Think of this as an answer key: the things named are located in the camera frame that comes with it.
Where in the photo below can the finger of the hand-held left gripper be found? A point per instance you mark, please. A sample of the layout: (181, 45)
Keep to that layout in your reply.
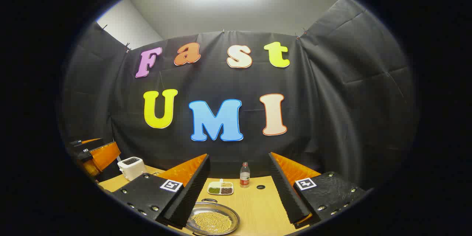
(101, 156)
(86, 142)

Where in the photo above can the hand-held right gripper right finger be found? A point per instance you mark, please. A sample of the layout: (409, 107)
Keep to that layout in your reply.
(285, 195)

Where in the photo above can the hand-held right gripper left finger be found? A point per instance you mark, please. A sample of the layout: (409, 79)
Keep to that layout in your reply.
(191, 199)

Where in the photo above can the heap of green mung beans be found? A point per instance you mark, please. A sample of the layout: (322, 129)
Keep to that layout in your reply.
(214, 190)

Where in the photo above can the white divided dish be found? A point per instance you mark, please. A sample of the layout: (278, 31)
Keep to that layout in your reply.
(214, 184)

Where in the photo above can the pile of soybeans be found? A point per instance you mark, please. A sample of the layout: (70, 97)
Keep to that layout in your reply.
(212, 223)

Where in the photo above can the white toaster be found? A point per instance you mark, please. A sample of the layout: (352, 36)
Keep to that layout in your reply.
(131, 169)

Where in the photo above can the heap of dark red beans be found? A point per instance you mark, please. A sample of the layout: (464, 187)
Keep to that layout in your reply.
(226, 190)

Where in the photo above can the heap of pale beans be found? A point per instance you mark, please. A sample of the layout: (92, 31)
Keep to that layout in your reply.
(226, 184)

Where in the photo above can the clear plastic water bottle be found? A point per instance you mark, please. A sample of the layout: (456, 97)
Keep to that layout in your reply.
(245, 177)

